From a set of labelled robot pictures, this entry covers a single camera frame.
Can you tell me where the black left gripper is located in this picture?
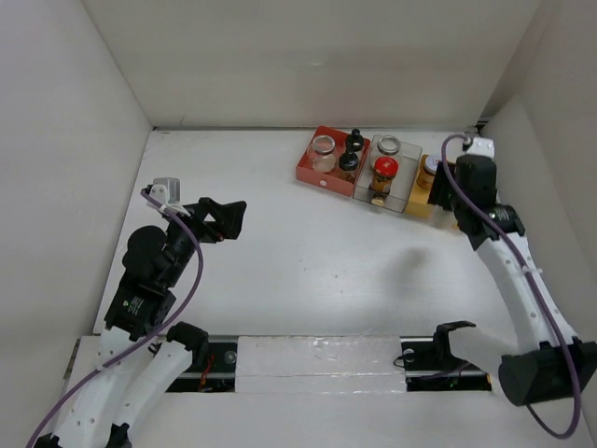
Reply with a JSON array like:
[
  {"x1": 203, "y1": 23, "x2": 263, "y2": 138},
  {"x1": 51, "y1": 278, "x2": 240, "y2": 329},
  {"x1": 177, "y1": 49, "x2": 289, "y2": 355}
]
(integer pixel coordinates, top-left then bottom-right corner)
[{"x1": 163, "y1": 195, "x2": 246, "y2": 286}]

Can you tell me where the silver-lid small jar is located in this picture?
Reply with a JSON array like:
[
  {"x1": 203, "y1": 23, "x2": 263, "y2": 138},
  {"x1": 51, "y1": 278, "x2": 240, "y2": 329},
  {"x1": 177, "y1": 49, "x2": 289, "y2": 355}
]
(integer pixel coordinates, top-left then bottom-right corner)
[{"x1": 416, "y1": 154, "x2": 441, "y2": 190}]

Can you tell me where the red-capped dark sauce bottle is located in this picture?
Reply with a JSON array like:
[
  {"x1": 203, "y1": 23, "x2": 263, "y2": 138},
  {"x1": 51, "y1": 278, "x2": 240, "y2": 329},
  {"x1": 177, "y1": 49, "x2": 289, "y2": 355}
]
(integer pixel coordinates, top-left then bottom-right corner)
[{"x1": 371, "y1": 157, "x2": 399, "y2": 194}]

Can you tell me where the glass jar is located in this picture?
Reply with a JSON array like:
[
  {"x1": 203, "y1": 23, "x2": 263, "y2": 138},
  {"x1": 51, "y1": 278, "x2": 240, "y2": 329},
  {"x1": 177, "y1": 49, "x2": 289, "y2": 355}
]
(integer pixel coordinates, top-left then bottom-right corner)
[
  {"x1": 376, "y1": 135, "x2": 402, "y2": 158},
  {"x1": 307, "y1": 134, "x2": 337, "y2": 173}
]

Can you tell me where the black-capped white bottle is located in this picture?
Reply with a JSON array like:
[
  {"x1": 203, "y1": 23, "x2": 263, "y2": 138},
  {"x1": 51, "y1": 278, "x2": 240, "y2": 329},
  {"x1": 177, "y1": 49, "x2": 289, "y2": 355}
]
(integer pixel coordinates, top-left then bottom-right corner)
[{"x1": 344, "y1": 129, "x2": 365, "y2": 153}]

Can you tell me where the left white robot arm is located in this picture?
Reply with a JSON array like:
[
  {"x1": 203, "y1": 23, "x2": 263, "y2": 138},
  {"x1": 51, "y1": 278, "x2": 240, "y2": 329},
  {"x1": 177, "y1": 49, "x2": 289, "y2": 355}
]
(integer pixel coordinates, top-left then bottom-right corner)
[{"x1": 27, "y1": 197, "x2": 247, "y2": 447}]

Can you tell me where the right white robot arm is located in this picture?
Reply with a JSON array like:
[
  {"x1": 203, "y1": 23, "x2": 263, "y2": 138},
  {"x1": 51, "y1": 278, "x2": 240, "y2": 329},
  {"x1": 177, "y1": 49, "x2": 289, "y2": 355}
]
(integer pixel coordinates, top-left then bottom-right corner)
[{"x1": 428, "y1": 154, "x2": 596, "y2": 406}]

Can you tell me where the yellow plastic bin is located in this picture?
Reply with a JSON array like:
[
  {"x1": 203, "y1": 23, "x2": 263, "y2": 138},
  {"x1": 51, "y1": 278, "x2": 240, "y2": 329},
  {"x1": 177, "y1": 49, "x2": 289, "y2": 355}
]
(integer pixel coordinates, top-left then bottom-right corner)
[{"x1": 404, "y1": 166, "x2": 458, "y2": 231}]

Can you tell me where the clear plastic bin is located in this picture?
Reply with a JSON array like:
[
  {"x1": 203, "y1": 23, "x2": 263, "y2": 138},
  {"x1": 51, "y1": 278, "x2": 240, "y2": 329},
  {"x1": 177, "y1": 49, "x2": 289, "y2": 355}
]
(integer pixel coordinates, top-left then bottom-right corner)
[{"x1": 353, "y1": 134, "x2": 423, "y2": 213}]

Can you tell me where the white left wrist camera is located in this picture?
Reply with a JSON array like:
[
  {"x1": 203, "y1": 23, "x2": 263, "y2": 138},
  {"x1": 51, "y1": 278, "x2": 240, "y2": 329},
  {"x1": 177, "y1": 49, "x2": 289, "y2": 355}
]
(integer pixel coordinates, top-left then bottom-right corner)
[{"x1": 141, "y1": 177, "x2": 188, "y2": 216}]

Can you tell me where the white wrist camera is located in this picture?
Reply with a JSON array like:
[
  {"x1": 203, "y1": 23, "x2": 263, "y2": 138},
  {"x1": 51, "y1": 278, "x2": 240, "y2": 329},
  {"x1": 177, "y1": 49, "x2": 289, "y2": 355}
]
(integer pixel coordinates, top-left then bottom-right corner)
[
  {"x1": 462, "y1": 135, "x2": 495, "y2": 160},
  {"x1": 141, "y1": 177, "x2": 188, "y2": 216}
]

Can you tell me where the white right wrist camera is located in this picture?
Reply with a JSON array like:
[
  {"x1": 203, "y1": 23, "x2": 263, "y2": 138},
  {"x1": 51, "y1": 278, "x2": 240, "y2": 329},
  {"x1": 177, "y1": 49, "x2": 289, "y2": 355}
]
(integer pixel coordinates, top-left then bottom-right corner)
[{"x1": 462, "y1": 135, "x2": 495, "y2": 160}]

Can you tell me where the aluminium side rail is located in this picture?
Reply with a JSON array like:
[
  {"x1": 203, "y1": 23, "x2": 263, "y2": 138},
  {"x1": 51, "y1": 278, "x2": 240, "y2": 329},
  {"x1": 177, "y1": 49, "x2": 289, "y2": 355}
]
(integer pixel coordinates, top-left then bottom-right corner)
[{"x1": 465, "y1": 125, "x2": 542, "y2": 335}]

